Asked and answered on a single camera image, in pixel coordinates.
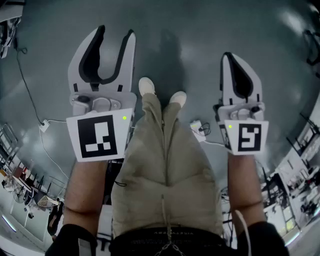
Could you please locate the white shoe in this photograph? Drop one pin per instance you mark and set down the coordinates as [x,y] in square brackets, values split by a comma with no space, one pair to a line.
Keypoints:
[178,98]
[146,86]

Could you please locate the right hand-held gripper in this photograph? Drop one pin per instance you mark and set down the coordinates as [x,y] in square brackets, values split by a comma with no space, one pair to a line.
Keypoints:
[250,137]

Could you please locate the white left shoe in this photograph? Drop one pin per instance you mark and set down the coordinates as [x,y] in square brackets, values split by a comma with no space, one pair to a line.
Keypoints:
[146,86]

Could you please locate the person's left forearm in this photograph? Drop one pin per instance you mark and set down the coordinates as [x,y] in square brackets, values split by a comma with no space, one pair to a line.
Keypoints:
[85,190]

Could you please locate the white right shoe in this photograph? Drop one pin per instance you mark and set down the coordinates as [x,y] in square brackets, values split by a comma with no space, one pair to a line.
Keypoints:
[178,98]

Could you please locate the white mesh basket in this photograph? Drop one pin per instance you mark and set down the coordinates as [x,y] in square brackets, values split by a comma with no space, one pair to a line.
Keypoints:
[47,201]

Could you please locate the person's right forearm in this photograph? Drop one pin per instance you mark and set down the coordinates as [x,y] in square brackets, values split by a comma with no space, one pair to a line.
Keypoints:
[245,185]

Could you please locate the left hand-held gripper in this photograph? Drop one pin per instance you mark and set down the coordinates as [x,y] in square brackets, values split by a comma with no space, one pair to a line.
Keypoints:
[96,136]

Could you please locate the white power strip with plugs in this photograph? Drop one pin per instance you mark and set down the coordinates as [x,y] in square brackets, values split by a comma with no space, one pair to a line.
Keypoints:
[197,127]

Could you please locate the beige trousers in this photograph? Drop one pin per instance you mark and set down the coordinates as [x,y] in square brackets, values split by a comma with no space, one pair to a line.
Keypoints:
[165,160]

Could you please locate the black shirt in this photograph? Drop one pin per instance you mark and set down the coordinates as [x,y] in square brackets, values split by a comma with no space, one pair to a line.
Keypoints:
[140,243]

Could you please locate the black chair base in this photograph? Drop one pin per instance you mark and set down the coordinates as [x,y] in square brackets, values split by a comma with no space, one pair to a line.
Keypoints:
[312,50]

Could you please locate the metal rack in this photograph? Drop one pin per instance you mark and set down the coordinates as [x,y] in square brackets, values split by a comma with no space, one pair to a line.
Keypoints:
[8,147]

